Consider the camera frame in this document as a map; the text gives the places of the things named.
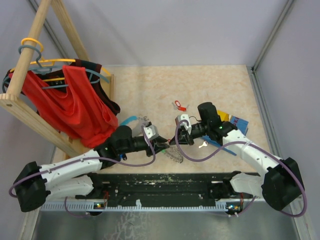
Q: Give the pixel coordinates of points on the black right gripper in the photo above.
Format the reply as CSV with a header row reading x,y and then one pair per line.
x,y
183,137

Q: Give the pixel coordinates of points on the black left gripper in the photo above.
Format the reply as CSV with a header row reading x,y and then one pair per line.
x,y
158,140

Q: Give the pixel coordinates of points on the steel key ring disc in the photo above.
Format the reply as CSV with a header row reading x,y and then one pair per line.
x,y
173,153

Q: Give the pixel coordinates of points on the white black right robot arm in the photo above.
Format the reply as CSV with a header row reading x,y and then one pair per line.
x,y
278,181

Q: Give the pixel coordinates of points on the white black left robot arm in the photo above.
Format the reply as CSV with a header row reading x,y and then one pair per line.
x,y
77,177

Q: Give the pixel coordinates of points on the loose silver key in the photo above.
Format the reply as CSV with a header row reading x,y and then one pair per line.
x,y
204,144

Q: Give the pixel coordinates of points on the red key tag plain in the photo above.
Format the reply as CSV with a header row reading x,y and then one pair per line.
x,y
183,109

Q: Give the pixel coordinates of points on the red key tag white label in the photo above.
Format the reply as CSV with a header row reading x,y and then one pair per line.
x,y
177,103

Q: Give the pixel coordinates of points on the yellow blue cartoon cloth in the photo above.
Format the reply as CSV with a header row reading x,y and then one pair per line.
x,y
231,122

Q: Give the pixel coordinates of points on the red shirt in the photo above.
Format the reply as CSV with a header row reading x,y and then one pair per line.
x,y
79,112

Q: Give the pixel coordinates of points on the yellow clothes hanger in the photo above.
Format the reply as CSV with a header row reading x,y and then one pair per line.
x,y
40,60

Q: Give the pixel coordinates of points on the teal clothes hanger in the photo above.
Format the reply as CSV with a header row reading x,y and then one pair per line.
x,y
55,79

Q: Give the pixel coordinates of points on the wooden clothes rack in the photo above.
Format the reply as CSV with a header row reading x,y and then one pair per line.
x,y
11,101

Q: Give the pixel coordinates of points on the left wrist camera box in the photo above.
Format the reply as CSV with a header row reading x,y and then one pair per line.
x,y
151,132

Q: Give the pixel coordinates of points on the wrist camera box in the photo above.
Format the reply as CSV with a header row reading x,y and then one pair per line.
x,y
183,123
151,132

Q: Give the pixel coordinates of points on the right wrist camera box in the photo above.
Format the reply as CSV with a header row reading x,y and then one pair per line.
x,y
183,123

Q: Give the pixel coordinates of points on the blue handled key ring disc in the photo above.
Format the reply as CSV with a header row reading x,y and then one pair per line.
x,y
136,122

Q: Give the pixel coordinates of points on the aluminium frame rail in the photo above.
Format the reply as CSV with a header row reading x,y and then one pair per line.
x,y
288,72

